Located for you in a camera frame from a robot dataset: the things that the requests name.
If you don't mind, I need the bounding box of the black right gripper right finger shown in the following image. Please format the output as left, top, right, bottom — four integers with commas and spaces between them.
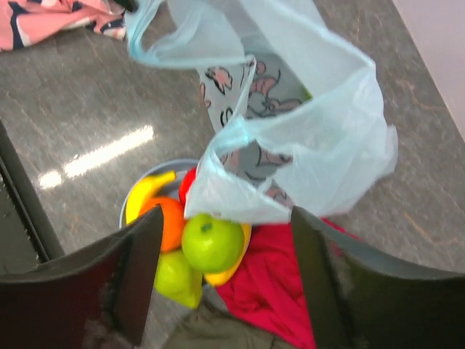
291, 207, 464, 348

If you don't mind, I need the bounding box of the translucent light blue plastic bag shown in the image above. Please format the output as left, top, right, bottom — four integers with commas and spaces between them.
125, 1, 398, 224

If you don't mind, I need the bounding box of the yellow fake banana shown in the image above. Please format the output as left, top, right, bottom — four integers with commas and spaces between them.
121, 171, 177, 226

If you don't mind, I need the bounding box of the red fake apple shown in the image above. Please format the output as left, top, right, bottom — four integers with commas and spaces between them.
178, 167, 197, 206

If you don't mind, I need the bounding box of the olive green cloth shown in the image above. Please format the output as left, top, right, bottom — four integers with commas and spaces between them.
140, 288, 317, 348

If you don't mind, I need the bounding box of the green fake grapes bunch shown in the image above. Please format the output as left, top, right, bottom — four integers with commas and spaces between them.
302, 88, 313, 100

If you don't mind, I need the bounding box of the light blue plate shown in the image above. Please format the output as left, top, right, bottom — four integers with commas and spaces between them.
118, 159, 198, 228

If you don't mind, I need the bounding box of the red cloth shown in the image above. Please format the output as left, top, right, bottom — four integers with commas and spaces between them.
208, 223, 353, 348

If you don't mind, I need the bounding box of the green fake pear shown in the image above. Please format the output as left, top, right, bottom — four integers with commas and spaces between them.
154, 249, 203, 308

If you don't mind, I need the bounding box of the green fake lime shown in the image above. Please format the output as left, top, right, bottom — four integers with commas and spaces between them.
182, 214, 245, 273

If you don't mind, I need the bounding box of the yellow fake mango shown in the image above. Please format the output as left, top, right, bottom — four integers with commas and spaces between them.
203, 222, 253, 286

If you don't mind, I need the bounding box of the pink navy patterned cloth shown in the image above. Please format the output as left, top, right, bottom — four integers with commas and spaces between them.
1, 0, 126, 51

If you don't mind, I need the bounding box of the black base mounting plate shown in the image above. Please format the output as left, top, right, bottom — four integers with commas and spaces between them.
1, 127, 65, 275

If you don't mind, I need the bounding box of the fake orange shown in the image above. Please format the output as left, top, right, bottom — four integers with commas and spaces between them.
139, 196, 186, 252

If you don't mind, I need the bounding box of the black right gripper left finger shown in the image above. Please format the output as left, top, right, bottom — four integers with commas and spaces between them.
1, 207, 163, 348

